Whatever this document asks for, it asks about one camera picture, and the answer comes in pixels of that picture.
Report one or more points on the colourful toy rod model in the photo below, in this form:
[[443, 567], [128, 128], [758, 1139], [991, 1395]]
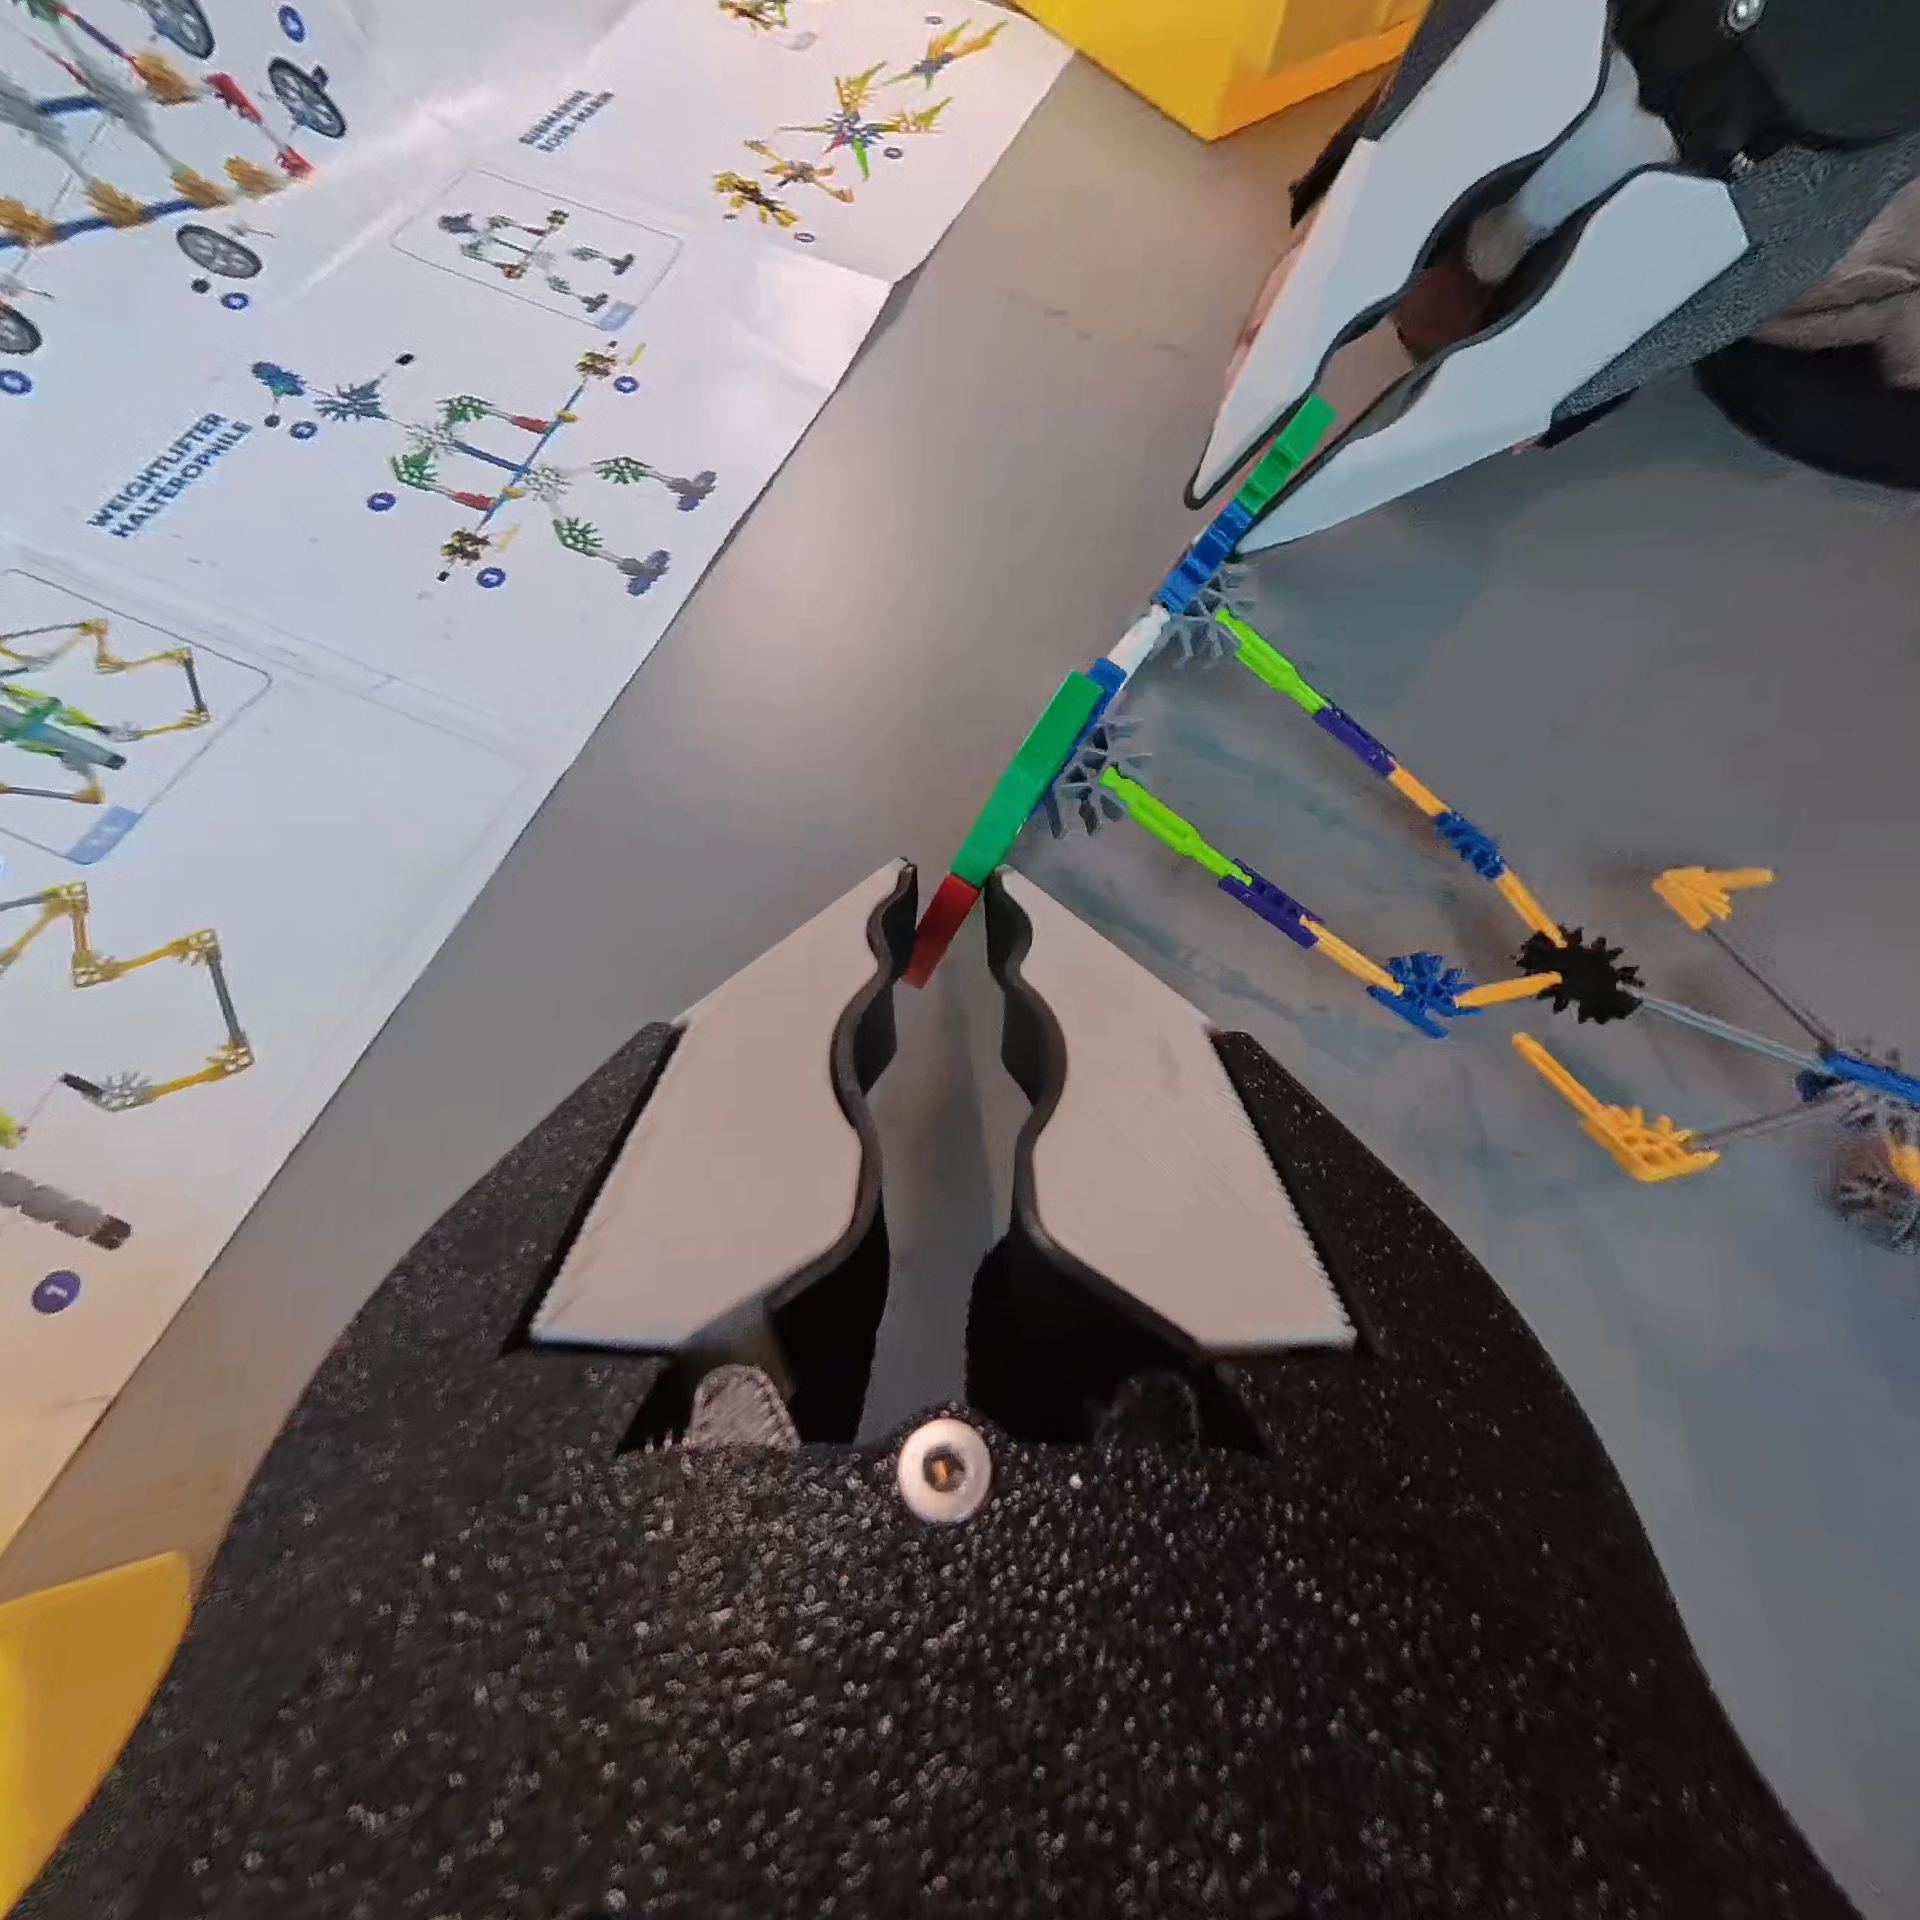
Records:
[[1035, 775]]

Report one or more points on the white folded instruction booklet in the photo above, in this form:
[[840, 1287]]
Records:
[[361, 750]]

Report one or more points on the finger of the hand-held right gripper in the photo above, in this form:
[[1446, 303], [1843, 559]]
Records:
[[1395, 180], [1531, 346]]

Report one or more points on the person's right forearm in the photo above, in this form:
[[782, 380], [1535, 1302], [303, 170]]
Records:
[[1860, 314]]

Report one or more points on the yellow plastic bin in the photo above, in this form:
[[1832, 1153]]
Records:
[[75, 1710], [1230, 59]]

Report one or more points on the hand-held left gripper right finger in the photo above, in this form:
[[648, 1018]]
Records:
[[1187, 1201]]

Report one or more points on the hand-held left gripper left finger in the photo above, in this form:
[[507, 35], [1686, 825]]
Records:
[[706, 1201]]

